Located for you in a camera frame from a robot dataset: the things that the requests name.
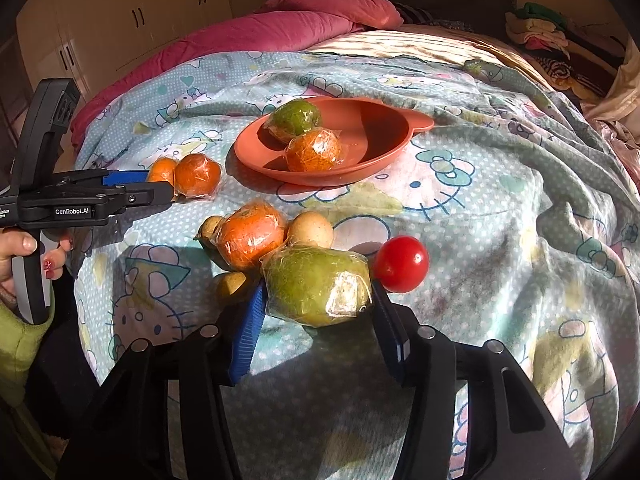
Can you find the person's left hand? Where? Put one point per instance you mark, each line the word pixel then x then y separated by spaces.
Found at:
pixel 20 245

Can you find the small tan round fruit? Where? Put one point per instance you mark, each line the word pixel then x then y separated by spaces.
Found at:
pixel 230 284
pixel 311 230

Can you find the beige crumpled cloth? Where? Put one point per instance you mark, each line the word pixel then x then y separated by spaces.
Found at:
pixel 620 90

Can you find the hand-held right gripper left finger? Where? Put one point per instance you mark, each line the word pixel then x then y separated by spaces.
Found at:
pixel 245 335

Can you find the beige striped bed sheet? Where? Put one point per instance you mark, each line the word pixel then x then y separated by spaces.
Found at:
pixel 425 45

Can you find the orange plastic bowl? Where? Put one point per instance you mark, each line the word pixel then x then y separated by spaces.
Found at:
pixel 370 135

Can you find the red tomato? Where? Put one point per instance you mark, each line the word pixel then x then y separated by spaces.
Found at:
pixel 401 263

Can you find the pile of folded clothes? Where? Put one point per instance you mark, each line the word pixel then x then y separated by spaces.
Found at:
pixel 550 40

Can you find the cream wardrobe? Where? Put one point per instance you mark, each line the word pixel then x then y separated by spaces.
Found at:
pixel 125 15

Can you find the large orange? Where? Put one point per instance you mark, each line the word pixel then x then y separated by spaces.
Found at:
pixel 252 235

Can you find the pink duvet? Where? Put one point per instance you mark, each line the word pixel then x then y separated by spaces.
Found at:
pixel 280 30

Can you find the pink floral cloth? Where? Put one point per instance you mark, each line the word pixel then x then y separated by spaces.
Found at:
pixel 627 155

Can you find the cartoon cat printed blanket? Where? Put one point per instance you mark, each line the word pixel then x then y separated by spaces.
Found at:
pixel 475 220

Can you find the striped pillow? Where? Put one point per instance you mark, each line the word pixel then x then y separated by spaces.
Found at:
pixel 420 14

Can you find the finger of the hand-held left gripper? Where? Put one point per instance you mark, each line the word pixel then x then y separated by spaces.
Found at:
pixel 150 195
pixel 125 177

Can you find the small greenish round fruit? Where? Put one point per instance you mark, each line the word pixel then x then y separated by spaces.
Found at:
pixel 210 227

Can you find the dark green orange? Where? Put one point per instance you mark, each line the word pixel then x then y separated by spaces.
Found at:
pixel 295 117

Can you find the green pear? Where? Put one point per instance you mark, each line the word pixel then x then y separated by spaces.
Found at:
pixel 315 285

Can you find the person's left forearm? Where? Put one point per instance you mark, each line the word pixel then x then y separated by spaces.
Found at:
pixel 17 345

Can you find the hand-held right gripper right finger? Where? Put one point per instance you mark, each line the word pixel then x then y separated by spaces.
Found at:
pixel 394 332

